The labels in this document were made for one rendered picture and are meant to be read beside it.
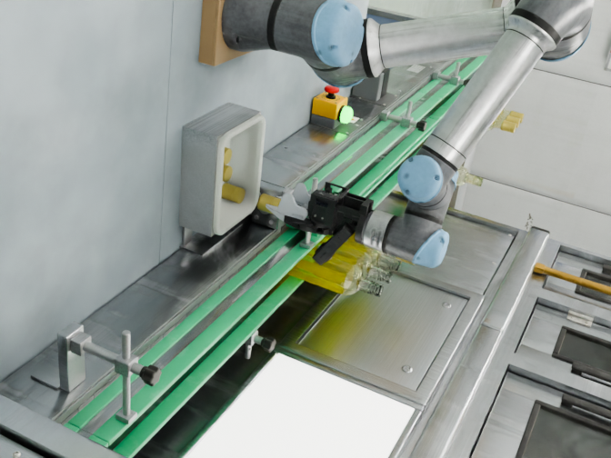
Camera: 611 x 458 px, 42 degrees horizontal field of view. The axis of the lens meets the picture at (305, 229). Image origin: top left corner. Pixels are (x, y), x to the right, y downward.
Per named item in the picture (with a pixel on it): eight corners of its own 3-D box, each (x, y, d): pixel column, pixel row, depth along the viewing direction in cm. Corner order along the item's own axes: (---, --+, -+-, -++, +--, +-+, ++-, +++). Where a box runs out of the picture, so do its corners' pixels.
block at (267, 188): (248, 223, 177) (276, 232, 174) (252, 184, 172) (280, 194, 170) (256, 216, 180) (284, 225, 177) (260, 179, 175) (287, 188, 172)
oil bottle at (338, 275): (267, 268, 178) (354, 300, 171) (270, 247, 175) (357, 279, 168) (279, 257, 182) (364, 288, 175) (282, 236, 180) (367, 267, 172)
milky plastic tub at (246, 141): (180, 227, 161) (215, 240, 158) (184, 125, 150) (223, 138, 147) (225, 195, 175) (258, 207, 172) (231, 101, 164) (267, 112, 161)
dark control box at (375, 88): (349, 94, 229) (376, 102, 226) (354, 68, 225) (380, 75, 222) (360, 87, 236) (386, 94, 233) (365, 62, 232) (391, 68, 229)
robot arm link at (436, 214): (457, 163, 141) (437, 221, 141) (463, 174, 152) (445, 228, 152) (415, 151, 144) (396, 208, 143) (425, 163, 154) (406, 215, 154)
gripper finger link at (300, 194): (286, 173, 162) (323, 188, 158) (284, 198, 165) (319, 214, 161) (277, 177, 160) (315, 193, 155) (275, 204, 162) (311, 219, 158)
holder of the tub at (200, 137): (177, 248, 164) (209, 260, 161) (182, 125, 151) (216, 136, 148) (221, 215, 178) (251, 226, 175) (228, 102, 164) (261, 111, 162)
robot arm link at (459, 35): (295, 14, 153) (591, -31, 138) (316, 40, 168) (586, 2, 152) (297, 74, 152) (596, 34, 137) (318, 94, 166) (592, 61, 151)
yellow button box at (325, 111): (308, 122, 207) (334, 129, 205) (311, 95, 203) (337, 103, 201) (319, 114, 213) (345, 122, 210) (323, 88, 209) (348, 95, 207)
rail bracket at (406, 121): (376, 121, 219) (422, 134, 214) (381, 95, 215) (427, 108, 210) (382, 116, 222) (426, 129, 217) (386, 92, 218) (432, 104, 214)
